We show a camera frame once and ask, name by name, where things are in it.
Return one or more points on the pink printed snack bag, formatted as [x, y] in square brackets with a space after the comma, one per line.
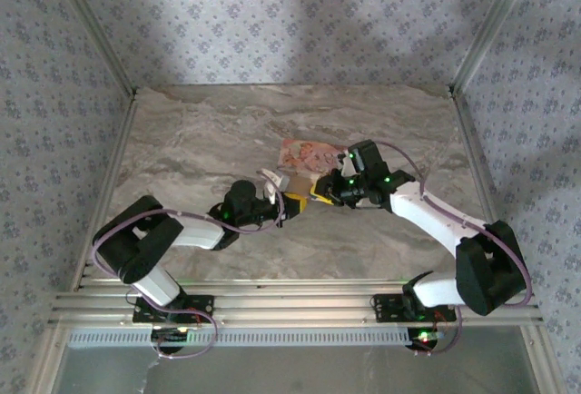
[304, 155]

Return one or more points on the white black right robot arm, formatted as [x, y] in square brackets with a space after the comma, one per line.
[431, 212]

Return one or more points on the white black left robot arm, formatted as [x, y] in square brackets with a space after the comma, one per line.
[195, 233]

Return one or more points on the black controller board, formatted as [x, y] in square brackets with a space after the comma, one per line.
[172, 337]
[424, 339]

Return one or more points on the grey metal shelf panel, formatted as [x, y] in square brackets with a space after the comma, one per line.
[295, 371]

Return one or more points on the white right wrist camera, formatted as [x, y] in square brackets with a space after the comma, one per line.
[348, 166]

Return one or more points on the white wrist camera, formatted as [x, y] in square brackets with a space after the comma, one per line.
[348, 166]
[272, 183]

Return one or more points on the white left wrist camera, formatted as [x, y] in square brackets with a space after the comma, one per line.
[272, 183]

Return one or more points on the aluminium mounting rail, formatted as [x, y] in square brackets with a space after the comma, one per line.
[295, 303]

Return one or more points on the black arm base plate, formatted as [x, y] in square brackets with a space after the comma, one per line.
[199, 308]
[390, 308]

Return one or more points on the aluminium table side rail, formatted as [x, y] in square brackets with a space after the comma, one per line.
[476, 153]
[117, 153]

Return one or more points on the aluminium frame post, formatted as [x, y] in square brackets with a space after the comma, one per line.
[101, 35]
[493, 26]

